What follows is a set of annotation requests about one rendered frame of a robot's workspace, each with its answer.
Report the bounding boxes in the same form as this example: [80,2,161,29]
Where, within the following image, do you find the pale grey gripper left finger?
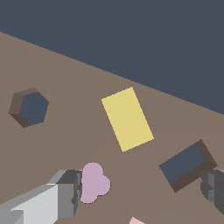
[0,169,83,224]

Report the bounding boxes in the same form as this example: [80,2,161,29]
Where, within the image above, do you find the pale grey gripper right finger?
[199,169,224,215]

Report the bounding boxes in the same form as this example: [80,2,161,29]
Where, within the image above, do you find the brown board with slots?
[0,31,224,224]

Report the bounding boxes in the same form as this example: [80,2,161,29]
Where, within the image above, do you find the lilac clover-shaped block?
[80,162,112,205]

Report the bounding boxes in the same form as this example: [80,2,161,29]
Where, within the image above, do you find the pink block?
[129,216,146,224]

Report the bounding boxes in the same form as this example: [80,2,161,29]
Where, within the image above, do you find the yellow rectangular block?
[101,86,155,153]

